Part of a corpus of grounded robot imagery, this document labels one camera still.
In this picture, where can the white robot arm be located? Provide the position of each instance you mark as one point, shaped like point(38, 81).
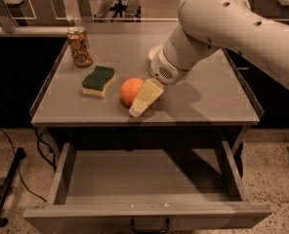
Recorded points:
point(205, 26)

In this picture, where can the black drawer handle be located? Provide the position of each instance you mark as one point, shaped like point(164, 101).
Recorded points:
point(150, 229)

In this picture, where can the grey cabinet table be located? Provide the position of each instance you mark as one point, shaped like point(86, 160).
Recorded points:
point(211, 94)

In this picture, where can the black office chair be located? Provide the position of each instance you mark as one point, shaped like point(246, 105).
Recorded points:
point(128, 10)

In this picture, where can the black metal stand leg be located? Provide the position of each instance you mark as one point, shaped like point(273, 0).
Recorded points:
point(19, 155)

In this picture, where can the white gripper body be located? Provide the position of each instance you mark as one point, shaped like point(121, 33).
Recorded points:
point(160, 67)

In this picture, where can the orange fruit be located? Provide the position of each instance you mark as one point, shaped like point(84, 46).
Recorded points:
point(129, 90)

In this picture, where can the orange soda can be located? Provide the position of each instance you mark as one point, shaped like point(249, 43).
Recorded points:
point(77, 39)

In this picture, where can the grey open top drawer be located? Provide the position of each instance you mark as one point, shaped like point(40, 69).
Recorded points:
point(103, 190)

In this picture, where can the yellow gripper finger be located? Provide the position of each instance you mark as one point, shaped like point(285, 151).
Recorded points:
point(150, 91)

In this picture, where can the white bowl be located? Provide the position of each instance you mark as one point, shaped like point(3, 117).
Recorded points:
point(153, 52)

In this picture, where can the green yellow sponge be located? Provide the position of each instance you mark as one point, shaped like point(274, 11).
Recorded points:
point(97, 83)

